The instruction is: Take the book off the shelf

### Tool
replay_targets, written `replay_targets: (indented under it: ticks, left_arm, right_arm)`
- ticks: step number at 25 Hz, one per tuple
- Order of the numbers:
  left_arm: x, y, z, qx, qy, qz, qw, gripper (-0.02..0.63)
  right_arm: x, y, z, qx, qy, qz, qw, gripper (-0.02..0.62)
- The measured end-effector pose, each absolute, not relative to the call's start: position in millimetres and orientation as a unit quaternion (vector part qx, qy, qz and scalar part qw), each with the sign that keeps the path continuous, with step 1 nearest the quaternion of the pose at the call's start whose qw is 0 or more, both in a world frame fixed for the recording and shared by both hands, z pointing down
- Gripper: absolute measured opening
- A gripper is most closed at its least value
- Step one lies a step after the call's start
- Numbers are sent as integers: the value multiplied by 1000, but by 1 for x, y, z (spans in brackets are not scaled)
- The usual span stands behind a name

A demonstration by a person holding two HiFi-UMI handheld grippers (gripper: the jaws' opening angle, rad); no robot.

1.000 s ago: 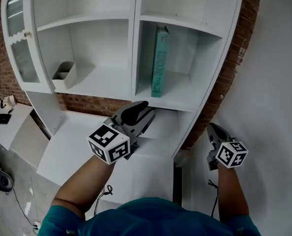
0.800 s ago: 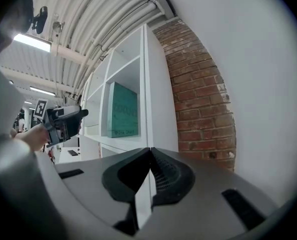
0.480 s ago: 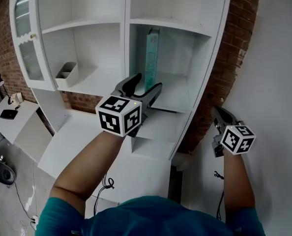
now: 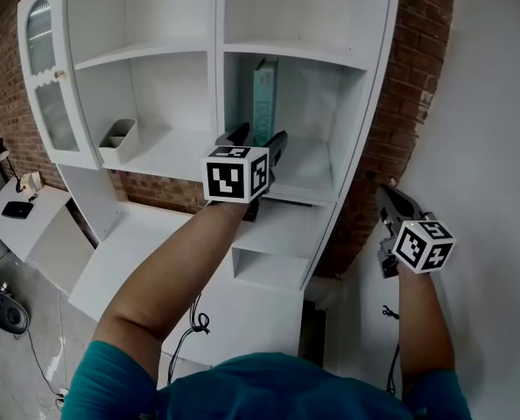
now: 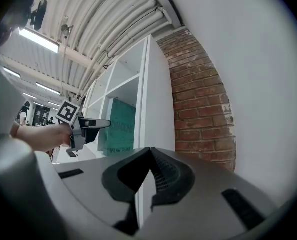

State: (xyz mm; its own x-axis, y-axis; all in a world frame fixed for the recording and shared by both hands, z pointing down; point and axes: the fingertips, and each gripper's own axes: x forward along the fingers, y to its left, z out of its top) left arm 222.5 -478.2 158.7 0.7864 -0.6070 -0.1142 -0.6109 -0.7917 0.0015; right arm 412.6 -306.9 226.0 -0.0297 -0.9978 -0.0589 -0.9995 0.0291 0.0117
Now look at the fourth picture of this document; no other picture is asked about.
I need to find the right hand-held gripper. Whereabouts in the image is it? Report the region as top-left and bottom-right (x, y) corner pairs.
(375, 184), (457, 279)

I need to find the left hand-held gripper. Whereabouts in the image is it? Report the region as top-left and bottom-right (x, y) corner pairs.
(200, 122), (289, 222)

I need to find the teal hardcover book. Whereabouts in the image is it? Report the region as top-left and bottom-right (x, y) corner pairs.
(252, 56), (280, 148)

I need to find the person's left forearm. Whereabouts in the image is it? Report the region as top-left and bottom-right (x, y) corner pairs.
(91, 199), (249, 369)

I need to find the person's right forearm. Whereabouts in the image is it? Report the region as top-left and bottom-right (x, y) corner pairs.
(394, 263), (457, 396)

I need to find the small white side desk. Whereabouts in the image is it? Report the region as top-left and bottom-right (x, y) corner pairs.
(0, 176), (95, 295)

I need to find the black desk lamp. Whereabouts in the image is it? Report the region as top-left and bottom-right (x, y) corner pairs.
(0, 136), (26, 194)

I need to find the pale grey organizer bin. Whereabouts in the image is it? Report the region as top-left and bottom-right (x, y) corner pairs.
(98, 117), (139, 166)

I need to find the white shelving unit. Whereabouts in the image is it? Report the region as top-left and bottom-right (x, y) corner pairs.
(16, 0), (404, 369)

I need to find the white glass cabinet door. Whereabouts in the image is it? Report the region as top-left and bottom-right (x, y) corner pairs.
(16, 0), (100, 171)

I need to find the person's teal shirt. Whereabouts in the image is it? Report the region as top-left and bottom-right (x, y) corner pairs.
(60, 339), (474, 420)

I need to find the small white box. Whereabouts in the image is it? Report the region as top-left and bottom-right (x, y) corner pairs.
(23, 171), (45, 193)

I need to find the flat black device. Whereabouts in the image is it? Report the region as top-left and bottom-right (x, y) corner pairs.
(1, 199), (35, 221)

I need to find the grey round-dial device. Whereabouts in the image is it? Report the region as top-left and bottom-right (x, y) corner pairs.
(0, 291), (30, 336)

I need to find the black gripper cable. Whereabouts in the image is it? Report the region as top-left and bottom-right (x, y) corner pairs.
(381, 304), (402, 396)
(166, 294), (212, 385)

